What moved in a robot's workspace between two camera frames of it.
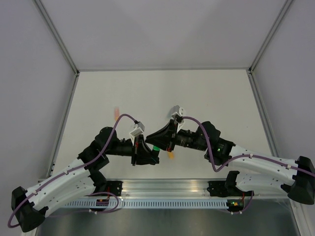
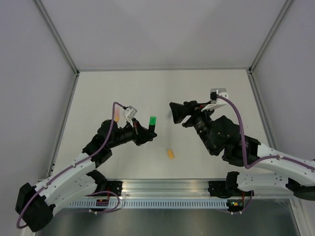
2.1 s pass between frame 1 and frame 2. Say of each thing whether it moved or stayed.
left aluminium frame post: stayed
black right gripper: moved
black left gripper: moved
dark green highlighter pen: moved
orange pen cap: stayed
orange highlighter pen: stayed
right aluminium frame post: stayed
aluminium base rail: stayed
